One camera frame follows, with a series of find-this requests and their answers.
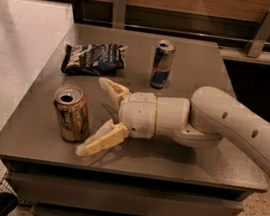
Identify blue silver energy drink can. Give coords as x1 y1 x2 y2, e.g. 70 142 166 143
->
150 39 176 89

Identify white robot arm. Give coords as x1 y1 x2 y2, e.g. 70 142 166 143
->
76 78 270 177

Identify right metal wall bracket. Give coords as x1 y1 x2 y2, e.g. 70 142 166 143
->
245 10 270 58

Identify orange soda can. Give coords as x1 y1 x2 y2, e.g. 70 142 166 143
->
53 85 90 142

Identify dark blue chip bag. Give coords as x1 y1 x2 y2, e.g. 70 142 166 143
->
61 43 128 76

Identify grey drawer cabinet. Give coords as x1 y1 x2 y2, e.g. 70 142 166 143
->
0 10 270 216

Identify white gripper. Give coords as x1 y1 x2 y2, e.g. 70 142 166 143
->
76 77 157 157

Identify left metal wall bracket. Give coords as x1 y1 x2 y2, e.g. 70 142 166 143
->
112 0 127 29

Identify metal wall bracket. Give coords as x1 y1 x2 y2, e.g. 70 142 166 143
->
112 0 127 29
245 10 270 58

